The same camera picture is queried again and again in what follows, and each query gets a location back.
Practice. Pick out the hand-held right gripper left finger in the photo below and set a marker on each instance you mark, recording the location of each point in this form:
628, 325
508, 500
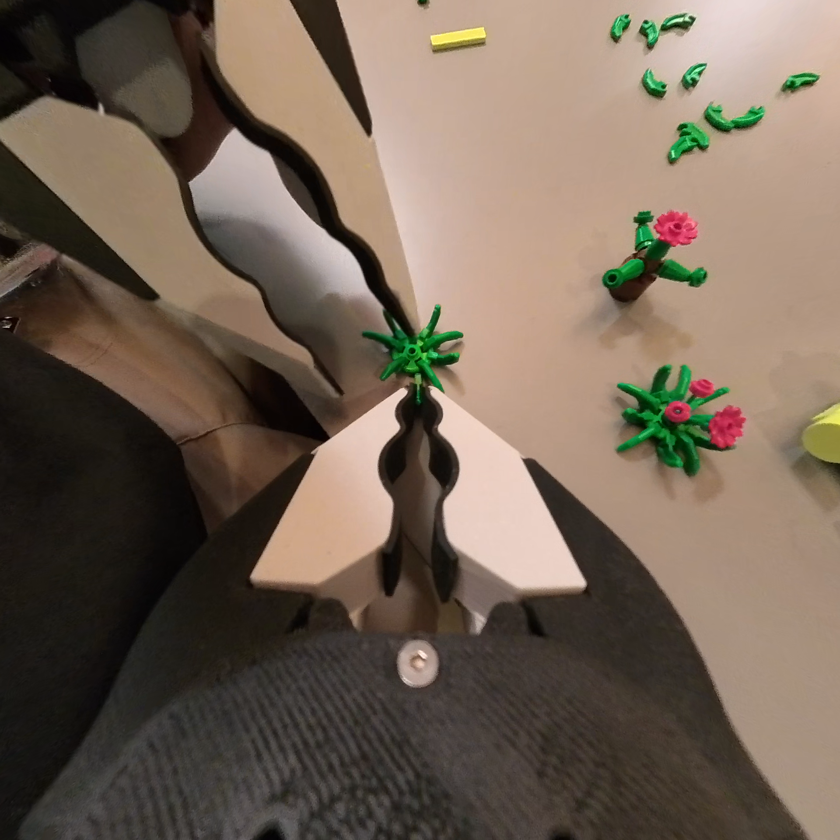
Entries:
328, 525

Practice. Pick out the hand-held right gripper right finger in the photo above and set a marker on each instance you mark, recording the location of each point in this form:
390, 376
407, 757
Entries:
505, 525

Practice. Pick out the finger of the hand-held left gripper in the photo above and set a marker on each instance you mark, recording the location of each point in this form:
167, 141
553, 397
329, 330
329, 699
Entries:
118, 197
315, 98

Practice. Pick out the green spiky plant base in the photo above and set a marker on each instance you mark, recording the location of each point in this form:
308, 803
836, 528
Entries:
410, 351

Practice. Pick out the lime green flat tile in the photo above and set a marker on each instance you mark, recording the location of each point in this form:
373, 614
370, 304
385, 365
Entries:
459, 39

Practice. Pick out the green bush with pink flowers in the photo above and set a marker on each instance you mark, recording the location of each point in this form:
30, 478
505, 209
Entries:
663, 420

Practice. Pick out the pink flower on brown stem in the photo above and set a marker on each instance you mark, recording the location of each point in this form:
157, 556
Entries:
633, 285

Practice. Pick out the lime green brick pot figure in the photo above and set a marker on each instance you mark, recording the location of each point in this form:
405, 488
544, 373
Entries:
827, 436

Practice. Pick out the group of loose green leaves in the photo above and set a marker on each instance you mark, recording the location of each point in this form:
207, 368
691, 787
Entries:
686, 141

